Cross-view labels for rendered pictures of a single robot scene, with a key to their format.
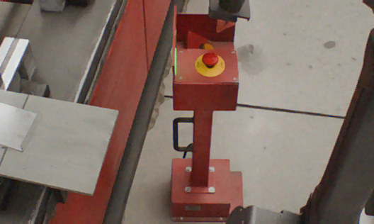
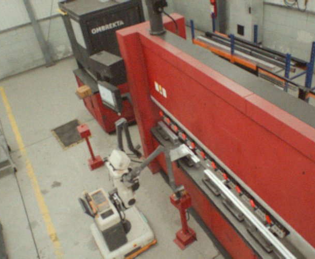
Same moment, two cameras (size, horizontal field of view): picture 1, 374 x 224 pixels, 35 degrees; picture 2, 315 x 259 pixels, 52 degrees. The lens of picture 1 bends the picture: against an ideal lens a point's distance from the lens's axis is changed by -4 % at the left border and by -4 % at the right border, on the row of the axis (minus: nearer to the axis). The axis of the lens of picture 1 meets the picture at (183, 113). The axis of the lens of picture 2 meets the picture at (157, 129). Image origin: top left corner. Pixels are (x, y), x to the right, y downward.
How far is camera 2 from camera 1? 3.81 m
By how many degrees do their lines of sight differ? 86
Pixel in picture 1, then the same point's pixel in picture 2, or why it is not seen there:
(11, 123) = (181, 151)
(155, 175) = (200, 235)
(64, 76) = (190, 170)
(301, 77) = not seen: outside the picture
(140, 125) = (213, 239)
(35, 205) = not seen: hidden behind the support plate
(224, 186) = (179, 235)
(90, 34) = (195, 177)
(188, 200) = not seen: hidden behind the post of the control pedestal
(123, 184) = (202, 225)
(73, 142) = (172, 155)
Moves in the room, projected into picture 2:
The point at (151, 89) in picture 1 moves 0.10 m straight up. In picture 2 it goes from (221, 249) to (221, 244)
